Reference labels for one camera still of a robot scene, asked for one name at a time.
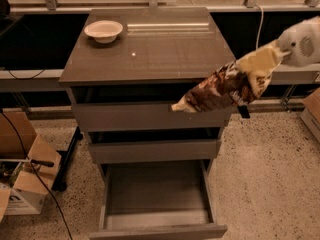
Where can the grey drawer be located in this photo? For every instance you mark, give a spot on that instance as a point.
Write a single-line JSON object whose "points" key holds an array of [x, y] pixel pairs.
{"points": [[154, 145], [157, 201], [138, 107]]}

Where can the white paper bowl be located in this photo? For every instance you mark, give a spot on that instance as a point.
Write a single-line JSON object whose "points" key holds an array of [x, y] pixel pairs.
{"points": [[103, 31]]}

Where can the grey bottom drawer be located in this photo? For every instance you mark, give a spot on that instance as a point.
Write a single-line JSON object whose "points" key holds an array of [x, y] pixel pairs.
{"points": [[157, 201]]}

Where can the grey middle drawer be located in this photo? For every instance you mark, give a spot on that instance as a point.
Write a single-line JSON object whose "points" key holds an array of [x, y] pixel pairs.
{"points": [[154, 145]]}

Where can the black bracket behind cabinet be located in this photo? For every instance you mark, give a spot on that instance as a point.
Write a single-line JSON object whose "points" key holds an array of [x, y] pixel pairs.
{"points": [[244, 112]]}

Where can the grey drawer cabinet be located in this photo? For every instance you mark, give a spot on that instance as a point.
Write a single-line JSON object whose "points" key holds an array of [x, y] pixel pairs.
{"points": [[156, 46]]}

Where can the brown chip bag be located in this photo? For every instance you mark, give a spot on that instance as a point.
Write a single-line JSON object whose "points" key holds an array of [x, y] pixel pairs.
{"points": [[237, 83]]}

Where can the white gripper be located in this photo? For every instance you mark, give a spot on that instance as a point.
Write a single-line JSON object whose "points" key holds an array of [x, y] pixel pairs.
{"points": [[299, 45]]}

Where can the open cardboard box left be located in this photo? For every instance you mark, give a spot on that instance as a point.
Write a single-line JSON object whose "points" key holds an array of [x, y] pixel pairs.
{"points": [[24, 187]]}

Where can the grey top drawer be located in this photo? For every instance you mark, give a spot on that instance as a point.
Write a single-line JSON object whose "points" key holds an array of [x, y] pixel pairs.
{"points": [[138, 107]]}

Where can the black stand leg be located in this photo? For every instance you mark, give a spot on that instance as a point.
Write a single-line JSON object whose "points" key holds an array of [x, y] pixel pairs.
{"points": [[66, 155]]}

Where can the cardboard box right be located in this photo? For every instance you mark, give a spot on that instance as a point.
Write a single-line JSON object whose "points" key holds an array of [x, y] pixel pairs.
{"points": [[311, 113]]}

